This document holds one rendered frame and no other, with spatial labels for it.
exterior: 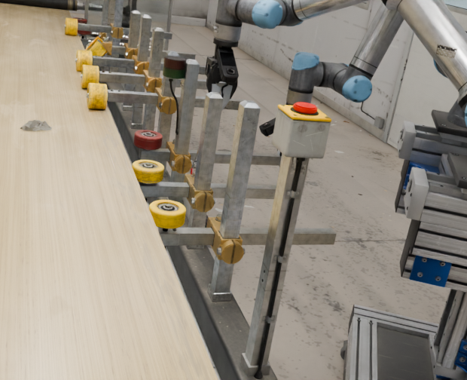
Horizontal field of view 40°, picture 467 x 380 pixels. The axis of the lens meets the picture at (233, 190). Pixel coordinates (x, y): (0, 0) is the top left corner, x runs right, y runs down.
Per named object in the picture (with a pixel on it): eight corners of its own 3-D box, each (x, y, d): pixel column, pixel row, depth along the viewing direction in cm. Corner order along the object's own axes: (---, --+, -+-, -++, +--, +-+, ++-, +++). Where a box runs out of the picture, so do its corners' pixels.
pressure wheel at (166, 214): (156, 240, 148) (161, 194, 144) (187, 250, 145) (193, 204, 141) (137, 252, 141) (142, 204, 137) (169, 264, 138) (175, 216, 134)
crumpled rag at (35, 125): (43, 122, 182) (44, 114, 181) (56, 130, 177) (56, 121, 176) (13, 125, 176) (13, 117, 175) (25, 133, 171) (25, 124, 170)
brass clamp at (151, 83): (156, 84, 236) (157, 70, 234) (163, 93, 224) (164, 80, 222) (139, 83, 234) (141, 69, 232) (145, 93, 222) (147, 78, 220)
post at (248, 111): (223, 298, 150) (255, 99, 133) (227, 306, 147) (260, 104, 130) (209, 298, 149) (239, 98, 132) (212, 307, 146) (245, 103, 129)
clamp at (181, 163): (181, 157, 196) (182, 142, 194) (190, 174, 184) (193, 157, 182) (163, 157, 194) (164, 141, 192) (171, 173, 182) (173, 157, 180)
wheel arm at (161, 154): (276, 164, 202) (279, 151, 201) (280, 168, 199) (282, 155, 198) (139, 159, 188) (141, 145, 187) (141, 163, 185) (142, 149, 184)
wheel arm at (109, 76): (224, 89, 241) (224, 79, 239) (226, 91, 237) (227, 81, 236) (87, 78, 225) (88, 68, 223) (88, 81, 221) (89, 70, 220)
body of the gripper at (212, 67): (227, 78, 192) (233, 38, 188) (236, 85, 185) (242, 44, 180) (202, 76, 190) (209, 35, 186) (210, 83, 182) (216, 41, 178)
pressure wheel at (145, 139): (156, 165, 193) (160, 129, 189) (160, 175, 186) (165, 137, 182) (129, 164, 191) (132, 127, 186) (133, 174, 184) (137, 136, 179)
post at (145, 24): (138, 135, 260) (150, 14, 243) (139, 138, 257) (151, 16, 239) (129, 134, 259) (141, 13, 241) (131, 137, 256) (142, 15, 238)
